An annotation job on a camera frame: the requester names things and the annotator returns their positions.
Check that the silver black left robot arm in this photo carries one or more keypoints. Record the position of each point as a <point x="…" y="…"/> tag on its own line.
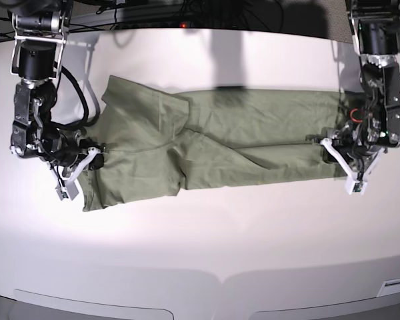
<point x="373" y="128"/>

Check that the black power strip red light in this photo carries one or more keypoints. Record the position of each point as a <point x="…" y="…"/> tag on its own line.
<point x="185" y="24"/>

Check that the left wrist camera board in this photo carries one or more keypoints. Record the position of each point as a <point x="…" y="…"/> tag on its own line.
<point x="358" y="187"/>

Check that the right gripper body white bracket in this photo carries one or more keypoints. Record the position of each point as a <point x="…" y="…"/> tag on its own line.
<point x="70" y="157"/>

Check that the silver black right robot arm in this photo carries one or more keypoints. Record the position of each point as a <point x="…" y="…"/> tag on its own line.
<point x="41" y="29"/>

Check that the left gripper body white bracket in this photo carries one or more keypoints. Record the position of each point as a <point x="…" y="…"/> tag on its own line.
<point x="355" y="158"/>

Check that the green T-shirt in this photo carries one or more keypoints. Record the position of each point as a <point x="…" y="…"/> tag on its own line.
<point x="159" y="143"/>

